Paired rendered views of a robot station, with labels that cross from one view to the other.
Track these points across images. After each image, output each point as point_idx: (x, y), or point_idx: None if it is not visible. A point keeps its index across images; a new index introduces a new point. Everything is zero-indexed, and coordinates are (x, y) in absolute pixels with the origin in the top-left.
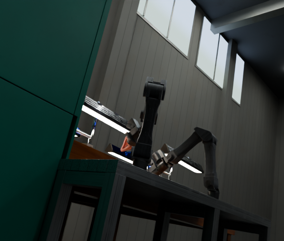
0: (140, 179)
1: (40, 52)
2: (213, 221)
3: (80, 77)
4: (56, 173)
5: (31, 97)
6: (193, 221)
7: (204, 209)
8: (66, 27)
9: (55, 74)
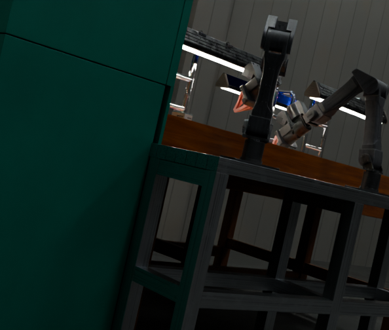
0: (246, 176)
1: (122, 14)
2: (351, 219)
3: (172, 33)
4: (147, 160)
5: (114, 74)
6: None
7: (342, 203)
8: None
9: (141, 36)
